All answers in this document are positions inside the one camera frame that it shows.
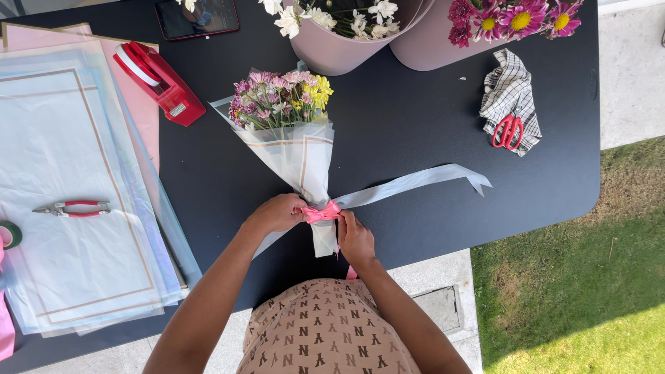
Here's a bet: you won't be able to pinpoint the person's left hand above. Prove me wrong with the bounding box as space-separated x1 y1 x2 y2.
248 193 311 234

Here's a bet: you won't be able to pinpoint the person's right hand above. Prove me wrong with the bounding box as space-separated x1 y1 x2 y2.
337 209 377 269

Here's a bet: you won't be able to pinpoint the pink ribbon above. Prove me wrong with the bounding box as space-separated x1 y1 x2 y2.
300 200 359 280

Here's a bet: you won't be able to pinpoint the wrapped flower bouquet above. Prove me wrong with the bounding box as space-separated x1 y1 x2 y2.
209 61 339 258

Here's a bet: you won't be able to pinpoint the light blue ribbon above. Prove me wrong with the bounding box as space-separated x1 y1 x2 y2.
252 163 493 259

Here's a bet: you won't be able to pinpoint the person's patterned brown shirt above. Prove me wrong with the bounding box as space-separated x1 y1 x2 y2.
236 278 423 374

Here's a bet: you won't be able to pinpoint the pink bucket of white flowers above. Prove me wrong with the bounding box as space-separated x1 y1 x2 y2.
258 0 436 77

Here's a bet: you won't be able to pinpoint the red tape dispenser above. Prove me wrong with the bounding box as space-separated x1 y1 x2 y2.
113 41 207 127

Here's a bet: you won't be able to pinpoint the black smartphone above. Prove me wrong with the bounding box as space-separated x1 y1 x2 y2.
154 0 240 41

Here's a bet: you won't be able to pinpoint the red scissors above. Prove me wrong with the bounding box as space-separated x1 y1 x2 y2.
491 106 524 151

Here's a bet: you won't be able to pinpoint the stack of wrapping paper sheets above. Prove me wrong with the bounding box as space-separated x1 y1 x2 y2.
0 22 203 338

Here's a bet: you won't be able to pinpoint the checked white cloth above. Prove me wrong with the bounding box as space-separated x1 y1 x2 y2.
479 48 542 157

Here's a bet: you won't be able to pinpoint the pink bucket of magenta flowers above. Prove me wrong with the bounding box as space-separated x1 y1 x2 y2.
389 0 585 72

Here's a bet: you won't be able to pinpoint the green floral tape roll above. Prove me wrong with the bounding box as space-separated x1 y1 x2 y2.
0 220 23 250

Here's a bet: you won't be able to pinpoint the pink wrapping paper roll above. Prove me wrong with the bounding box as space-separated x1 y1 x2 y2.
0 244 16 362

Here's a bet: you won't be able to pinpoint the red handled pliers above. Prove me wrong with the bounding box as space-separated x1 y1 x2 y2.
32 201 111 218

